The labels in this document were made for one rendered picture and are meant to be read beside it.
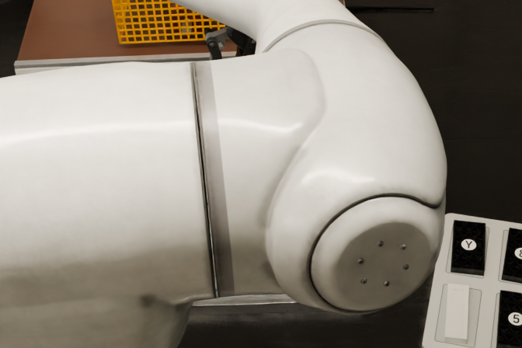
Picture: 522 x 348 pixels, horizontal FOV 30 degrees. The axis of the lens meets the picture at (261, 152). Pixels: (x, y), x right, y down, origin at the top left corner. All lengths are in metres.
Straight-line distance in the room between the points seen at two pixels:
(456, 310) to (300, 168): 0.99
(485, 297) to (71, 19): 0.83
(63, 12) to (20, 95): 1.23
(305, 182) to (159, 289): 0.10
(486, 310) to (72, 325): 1.02
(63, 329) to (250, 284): 0.10
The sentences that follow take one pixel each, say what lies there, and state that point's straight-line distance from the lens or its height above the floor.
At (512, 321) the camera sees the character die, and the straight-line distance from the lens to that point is 1.45.
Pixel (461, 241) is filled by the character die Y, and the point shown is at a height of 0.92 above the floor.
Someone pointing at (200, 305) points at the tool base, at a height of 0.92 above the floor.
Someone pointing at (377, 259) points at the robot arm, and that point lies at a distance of 0.47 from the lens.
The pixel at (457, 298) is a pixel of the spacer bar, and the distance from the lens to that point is 1.46.
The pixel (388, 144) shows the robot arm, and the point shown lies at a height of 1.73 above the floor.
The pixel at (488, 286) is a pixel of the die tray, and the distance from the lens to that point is 1.50.
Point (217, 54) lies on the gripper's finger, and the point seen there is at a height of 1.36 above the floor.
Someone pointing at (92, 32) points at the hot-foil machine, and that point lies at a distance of 1.68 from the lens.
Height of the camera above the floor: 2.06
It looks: 43 degrees down
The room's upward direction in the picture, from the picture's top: 4 degrees counter-clockwise
